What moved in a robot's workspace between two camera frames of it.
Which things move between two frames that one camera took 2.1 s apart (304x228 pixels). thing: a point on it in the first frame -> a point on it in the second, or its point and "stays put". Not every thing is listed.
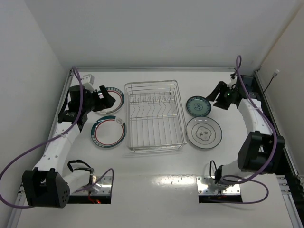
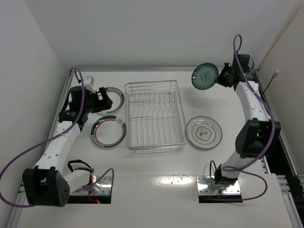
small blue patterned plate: [198, 106] -> [204, 76]
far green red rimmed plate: [117, 105] stays put
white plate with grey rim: [204, 132] stays put
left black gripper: [98, 99] stays put
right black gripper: [223, 95] -> [223, 77]
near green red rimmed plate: [108, 131] stays put
